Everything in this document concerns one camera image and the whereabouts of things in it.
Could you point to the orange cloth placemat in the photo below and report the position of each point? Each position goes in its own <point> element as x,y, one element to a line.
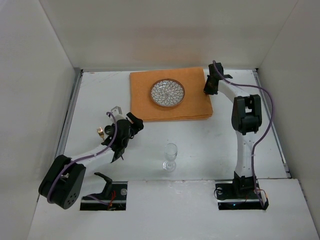
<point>196,105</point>

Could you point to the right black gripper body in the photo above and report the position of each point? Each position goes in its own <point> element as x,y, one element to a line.
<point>211,85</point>

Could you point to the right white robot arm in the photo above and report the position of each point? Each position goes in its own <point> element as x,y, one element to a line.
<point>246,119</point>

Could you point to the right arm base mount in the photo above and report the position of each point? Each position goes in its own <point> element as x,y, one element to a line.
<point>241,193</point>

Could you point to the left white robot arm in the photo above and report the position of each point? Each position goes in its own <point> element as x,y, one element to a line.
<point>70,178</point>

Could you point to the clear wine glass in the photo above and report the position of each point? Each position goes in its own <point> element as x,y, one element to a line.
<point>170,155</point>

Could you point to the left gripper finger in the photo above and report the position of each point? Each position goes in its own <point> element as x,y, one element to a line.
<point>138,125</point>
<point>131,117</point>

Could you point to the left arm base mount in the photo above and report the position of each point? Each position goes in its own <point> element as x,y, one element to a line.
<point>100,193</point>

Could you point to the floral patterned ceramic plate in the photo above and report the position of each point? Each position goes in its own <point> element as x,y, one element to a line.
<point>167,93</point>

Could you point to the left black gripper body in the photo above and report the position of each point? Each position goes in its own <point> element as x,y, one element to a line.
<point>120,144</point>

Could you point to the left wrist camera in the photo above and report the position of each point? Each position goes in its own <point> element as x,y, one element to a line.
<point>117,113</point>

